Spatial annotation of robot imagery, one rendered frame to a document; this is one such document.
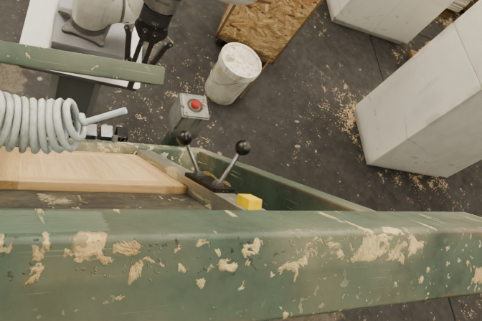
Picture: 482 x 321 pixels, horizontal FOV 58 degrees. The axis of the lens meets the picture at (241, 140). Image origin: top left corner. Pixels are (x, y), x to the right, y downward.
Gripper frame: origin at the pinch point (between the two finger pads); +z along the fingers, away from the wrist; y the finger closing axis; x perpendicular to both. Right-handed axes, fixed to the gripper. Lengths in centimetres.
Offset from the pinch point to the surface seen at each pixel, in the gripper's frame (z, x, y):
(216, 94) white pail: 76, 159, 61
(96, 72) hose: -34, -65, -5
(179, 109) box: 32, 46, 23
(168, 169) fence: 20.3, -7.6, 17.6
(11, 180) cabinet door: 15.7, -33.0, -17.0
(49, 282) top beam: -23, -82, -3
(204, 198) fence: 5.7, -32.3, 22.9
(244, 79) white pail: 52, 147, 70
